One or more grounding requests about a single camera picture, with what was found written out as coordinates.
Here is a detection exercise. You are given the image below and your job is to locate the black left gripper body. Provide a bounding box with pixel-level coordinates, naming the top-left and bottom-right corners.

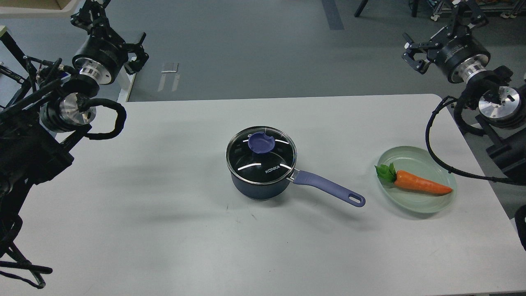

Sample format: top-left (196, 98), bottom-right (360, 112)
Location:
top-left (72, 35), bottom-right (135, 86)

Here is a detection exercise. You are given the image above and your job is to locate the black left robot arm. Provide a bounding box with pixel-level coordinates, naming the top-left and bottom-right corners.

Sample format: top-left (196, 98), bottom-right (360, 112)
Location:
top-left (0, 0), bottom-right (149, 289)

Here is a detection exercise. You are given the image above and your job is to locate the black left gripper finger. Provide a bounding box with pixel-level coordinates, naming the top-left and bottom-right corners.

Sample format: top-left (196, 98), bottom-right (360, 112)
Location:
top-left (126, 32), bottom-right (147, 51)
top-left (125, 49), bottom-right (150, 75)

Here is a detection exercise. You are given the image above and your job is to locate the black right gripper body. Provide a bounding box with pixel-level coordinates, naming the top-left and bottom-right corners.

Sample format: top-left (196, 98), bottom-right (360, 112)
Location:
top-left (427, 35), bottom-right (491, 84)

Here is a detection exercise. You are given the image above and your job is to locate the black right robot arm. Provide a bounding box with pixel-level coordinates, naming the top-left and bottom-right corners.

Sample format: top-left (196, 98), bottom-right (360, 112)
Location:
top-left (402, 0), bottom-right (526, 187)

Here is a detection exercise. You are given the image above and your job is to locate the black metal rack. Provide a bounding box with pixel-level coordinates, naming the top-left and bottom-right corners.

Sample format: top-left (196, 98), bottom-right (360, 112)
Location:
top-left (1, 25), bottom-right (31, 109)

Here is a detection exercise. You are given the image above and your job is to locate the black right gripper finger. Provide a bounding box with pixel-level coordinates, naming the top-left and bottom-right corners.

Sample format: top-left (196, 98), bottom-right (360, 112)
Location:
top-left (402, 32), bottom-right (430, 50)
top-left (402, 49), bottom-right (439, 74)

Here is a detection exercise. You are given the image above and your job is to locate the orange toy carrot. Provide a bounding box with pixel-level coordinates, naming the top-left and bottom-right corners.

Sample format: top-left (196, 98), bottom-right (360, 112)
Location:
top-left (374, 163), bottom-right (453, 195)

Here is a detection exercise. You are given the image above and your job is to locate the blue saucepan with handle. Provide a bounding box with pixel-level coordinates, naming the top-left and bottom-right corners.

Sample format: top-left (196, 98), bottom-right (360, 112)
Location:
top-left (231, 169), bottom-right (366, 207)

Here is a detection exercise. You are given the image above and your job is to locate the wheeled metal cart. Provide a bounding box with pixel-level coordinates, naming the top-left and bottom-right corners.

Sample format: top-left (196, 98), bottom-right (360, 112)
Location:
top-left (354, 0), bottom-right (526, 21)

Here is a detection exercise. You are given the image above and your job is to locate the pale green plate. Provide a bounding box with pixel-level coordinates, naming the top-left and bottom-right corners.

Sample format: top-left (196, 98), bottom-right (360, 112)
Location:
top-left (377, 146), bottom-right (457, 214)

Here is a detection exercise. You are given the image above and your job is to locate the glass lid with blue knob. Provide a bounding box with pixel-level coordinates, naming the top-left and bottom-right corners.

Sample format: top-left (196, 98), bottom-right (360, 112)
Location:
top-left (226, 126), bottom-right (298, 185)

